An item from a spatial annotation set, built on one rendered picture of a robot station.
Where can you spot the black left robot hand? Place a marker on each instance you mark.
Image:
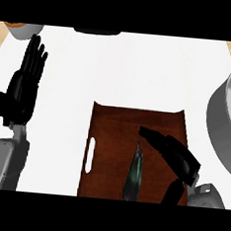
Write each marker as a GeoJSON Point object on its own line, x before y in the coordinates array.
{"type": "Point", "coordinates": [21, 89]}

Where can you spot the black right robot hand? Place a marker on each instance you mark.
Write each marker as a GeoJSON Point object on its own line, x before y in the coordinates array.
{"type": "Point", "coordinates": [175, 152]}

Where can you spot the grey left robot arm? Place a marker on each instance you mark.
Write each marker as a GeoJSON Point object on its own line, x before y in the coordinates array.
{"type": "Point", "coordinates": [3, 158]}

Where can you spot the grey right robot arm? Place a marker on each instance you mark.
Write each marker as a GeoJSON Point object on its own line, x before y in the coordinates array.
{"type": "Point", "coordinates": [206, 196]}

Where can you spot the dark brown wooden tray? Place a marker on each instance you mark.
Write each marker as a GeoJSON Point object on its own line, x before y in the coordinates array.
{"type": "Point", "coordinates": [117, 154]}

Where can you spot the grey metal pot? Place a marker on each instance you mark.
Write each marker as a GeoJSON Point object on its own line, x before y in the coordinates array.
{"type": "Point", "coordinates": [226, 114]}

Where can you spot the pale grey bowl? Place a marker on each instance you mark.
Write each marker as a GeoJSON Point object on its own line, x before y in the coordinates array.
{"type": "Point", "coordinates": [23, 30]}

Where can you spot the flat black object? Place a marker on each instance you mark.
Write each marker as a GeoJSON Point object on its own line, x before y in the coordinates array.
{"type": "Point", "coordinates": [96, 31]}

